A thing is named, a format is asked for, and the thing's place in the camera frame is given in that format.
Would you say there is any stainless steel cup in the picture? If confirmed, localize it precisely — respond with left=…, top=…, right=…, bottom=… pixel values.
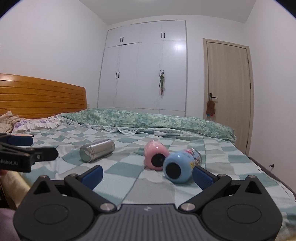
left=79, top=139, right=115, bottom=163

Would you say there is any light blue cartoon cup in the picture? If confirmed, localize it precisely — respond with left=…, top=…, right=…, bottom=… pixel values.
left=163, top=149, right=202, bottom=183

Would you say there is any pink cup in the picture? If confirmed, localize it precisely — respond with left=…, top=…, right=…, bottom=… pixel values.
left=144, top=141, right=170, bottom=171

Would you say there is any beige floral cloth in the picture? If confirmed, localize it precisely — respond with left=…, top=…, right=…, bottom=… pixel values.
left=0, top=111, right=24, bottom=133

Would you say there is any wooden headboard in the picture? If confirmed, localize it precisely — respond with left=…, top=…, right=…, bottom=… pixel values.
left=0, top=74, right=87, bottom=118

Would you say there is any green floral duvet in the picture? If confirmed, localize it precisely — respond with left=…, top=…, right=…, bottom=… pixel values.
left=58, top=108, right=236, bottom=144

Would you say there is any wooden door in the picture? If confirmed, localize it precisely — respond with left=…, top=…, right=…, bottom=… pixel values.
left=203, top=39, right=254, bottom=155

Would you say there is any white wardrobe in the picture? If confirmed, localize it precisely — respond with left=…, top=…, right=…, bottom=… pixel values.
left=97, top=20, right=187, bottom=116

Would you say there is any brown plush on door handle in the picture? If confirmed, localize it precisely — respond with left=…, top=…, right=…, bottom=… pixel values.
left=206, top=100, right=215, bottom=116

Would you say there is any black door handle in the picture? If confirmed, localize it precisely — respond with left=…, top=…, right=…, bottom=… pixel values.
left=209, top=93, right=217, bottom=101

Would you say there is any green toy on wardrobe handle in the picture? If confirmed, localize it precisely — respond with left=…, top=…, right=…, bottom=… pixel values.
left=159, top=70, right=165, bottom=96

